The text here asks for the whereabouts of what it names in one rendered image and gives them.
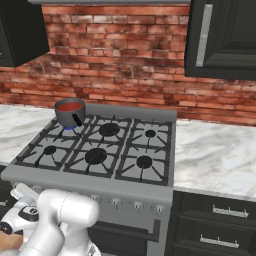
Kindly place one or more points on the white stove knob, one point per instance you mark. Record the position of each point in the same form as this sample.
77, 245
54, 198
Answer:
96, 199
115, 201
159, 209
138, 205

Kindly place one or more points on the black base cupboard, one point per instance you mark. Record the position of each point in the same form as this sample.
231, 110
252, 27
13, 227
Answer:
5, 186

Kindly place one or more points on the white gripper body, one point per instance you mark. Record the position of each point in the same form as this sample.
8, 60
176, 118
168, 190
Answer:
25, 192

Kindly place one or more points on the black wall cupboard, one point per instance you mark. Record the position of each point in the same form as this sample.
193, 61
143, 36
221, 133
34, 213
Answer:
20, 30

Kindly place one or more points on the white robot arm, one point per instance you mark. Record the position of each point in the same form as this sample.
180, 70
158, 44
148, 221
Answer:
66, 213

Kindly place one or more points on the black wall cupboard door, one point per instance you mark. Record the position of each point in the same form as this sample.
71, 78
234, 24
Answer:
230, 36

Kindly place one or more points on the grey gas stove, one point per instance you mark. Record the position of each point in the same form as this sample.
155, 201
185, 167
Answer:
100, 186

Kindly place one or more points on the black drawer front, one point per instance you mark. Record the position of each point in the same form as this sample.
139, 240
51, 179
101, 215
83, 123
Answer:
190, 233
186, 250
200, 205

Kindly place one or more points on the blue burner flame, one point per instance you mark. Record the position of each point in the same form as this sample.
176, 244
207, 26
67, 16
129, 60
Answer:
68, 127

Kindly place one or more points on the red marinara sauce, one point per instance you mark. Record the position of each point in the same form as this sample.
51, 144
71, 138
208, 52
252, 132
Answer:
69, 106

